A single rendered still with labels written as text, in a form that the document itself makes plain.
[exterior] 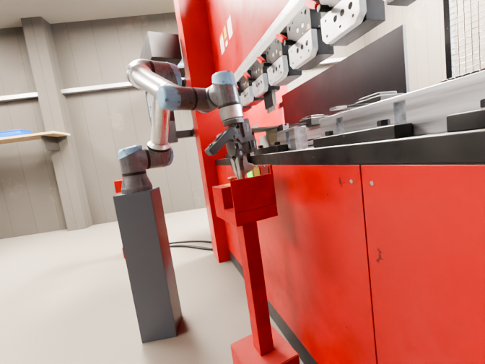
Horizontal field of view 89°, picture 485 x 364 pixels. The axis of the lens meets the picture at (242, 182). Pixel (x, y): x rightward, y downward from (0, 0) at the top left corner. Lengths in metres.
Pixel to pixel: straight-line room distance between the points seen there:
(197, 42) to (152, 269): 1.68
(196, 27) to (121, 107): 2.96
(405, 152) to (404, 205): 0.10
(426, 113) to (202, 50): 1.83
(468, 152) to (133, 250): 1.28
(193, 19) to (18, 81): 4.06
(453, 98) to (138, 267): 1.33
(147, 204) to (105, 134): 3.81
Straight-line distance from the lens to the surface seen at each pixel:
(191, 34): 2.26
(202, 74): 2.16
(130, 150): 1.33
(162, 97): 0.84
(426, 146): 0.50
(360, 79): 1.54
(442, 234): 0.52
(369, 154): 0.58
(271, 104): 1.27
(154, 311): 1.49
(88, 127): 5.15
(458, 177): 0.48
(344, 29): 0.82
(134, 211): 1.31
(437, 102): 0.64
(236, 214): 0.80
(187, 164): 4.62
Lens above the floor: 0.89
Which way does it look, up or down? 6 degrees down
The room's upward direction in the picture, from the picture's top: 8 degrees counter-clockwise
